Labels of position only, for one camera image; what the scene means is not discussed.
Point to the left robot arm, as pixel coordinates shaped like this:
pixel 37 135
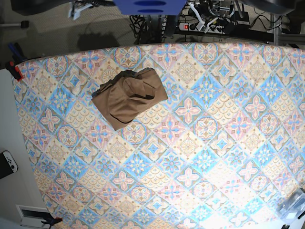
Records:
pixel 230 25

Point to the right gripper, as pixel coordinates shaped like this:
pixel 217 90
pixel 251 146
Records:
pixel 76 7

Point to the red black clamp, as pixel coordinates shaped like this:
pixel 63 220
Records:
pixel 14 70

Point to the game console with controller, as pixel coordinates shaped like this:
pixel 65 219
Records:
pixel 7 164

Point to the clear plastic box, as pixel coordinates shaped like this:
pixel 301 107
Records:
pixel 293 208

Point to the patterned tablecloth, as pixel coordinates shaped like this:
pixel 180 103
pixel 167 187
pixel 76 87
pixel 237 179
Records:
pixel 222 150

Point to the blue mount plate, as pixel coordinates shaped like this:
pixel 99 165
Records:
pixel 150 7

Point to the white floor vent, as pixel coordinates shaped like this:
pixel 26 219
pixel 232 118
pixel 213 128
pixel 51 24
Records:
pixel 32 217

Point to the brown t-shirt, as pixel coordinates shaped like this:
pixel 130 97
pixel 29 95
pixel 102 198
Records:
pixel 127 95

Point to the white power strip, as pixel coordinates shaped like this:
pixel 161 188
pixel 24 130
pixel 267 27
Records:
pixel 213 28

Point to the black orange clamp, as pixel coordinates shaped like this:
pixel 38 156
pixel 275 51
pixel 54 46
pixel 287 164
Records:
pixel 51 221

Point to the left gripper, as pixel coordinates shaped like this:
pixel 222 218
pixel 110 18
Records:
pixel 208 13

